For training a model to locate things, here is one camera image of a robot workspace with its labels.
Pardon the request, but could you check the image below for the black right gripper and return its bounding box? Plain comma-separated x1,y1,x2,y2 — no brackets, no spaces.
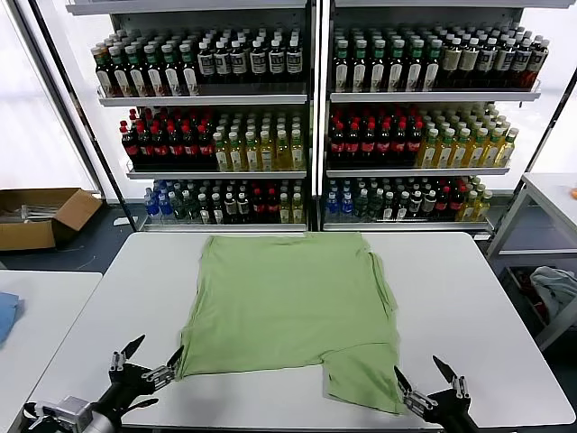
394,355,481,433

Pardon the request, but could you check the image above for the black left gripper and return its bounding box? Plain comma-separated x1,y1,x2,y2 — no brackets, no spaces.
99,334,186,419

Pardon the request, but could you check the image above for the green polo shirt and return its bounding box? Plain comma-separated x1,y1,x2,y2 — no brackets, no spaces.
177,232,409,416

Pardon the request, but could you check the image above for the white side table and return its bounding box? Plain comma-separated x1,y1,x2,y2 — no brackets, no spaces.
0,269,104,433

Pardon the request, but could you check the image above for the blue folded cloth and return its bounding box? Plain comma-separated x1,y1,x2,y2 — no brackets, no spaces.
0,291,26,347

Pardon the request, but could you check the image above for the grey white cloth pile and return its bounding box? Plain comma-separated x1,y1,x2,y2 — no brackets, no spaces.
529,265,577,317

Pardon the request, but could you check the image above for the black slanted pole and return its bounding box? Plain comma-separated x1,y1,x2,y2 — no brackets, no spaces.
493,67,577,236
27,0,140,231

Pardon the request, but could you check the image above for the brown cardboard box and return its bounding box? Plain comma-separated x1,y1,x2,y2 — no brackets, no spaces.
0,188,104,252

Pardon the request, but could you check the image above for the red cap cola bottle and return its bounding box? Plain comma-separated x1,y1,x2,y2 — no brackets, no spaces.
120,125,140,169
376,121,393,167
136,124,154,169
391,121,408,167
251,188,266,224
435,187,451,221
407,120,425,167
360,122,378,167
151,124,169,169
344,122,362,167
264,188,279,224
181,124,198,169
449,185,464,221
197,124,214,169
329,122,346,167
166,124,184,169

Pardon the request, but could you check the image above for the metal parts bundle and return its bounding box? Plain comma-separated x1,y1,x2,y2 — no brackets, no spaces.
0,203,62,223

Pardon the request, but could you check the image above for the grey shelf unit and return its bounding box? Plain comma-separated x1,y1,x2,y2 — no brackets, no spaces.
65,0,319,234
317,0,545,234

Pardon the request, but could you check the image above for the dark window mullion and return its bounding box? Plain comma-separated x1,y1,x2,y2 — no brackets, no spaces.
12,0,108,200

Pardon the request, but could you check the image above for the green cap tea bottle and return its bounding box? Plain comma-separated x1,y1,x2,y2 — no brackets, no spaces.
351,39,369,94
109,44,131,98
407,39,425,93
424,39,443,92
160,42,183,97
370,39,388,94
333,39,351,94
93,46,114,98
142,43,166,97
179,42,199,97
388,39,406,93
124,43,148,97

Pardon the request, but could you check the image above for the beige label dark bottle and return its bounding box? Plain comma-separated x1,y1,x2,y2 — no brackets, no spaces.
442,37,461,89
460,37,480,89

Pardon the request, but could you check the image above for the blue label dark bottle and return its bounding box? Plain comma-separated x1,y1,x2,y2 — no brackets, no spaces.
495,37,514,89
478,37,497,89
512,38,531,89

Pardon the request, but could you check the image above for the red tea bottle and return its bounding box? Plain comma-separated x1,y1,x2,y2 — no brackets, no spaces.
527,39,550,89

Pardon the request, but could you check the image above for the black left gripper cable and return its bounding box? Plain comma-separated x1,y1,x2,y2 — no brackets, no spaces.
120,397,160,414

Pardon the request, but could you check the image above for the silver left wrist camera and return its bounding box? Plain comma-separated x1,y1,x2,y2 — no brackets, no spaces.
42,395,94,432

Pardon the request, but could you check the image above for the black hooked camera cable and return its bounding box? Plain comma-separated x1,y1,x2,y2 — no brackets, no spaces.
23,401,46,432

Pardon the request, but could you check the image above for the white metal-frame table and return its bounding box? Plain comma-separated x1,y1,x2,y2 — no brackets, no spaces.
485,171,577,352

